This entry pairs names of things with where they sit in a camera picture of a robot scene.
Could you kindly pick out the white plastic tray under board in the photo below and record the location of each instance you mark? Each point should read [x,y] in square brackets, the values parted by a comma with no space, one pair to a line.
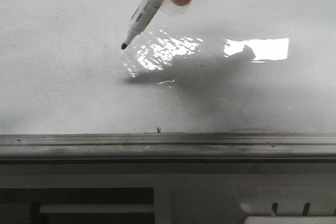
[168,193]

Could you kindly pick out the white whiteboard with aluminium frame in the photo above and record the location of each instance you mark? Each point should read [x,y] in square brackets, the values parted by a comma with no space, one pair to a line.
[226,79]

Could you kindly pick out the white whiteboard marker pen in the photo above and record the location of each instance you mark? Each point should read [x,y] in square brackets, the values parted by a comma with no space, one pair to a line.
[140,19]

